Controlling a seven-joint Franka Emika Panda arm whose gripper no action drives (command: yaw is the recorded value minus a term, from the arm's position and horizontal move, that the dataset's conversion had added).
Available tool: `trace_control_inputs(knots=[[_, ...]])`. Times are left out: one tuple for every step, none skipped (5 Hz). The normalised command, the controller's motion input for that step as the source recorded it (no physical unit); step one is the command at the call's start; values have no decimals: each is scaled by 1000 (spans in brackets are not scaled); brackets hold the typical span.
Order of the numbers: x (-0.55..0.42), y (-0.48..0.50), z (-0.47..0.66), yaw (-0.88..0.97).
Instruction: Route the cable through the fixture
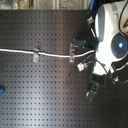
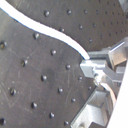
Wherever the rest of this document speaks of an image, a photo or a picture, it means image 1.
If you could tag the metal cable clip left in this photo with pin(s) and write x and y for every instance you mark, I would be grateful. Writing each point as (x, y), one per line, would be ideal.
(36, 52)

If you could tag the metal cable clip red base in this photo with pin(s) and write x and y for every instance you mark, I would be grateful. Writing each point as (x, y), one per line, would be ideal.
(72, 53)

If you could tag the white connector with wires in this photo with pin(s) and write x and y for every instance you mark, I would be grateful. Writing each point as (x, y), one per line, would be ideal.
(83, 65)

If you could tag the blue object at edge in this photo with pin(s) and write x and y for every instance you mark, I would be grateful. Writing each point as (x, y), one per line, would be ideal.
(1, 89)

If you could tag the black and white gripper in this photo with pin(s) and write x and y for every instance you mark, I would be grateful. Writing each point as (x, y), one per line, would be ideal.
(100, 75)

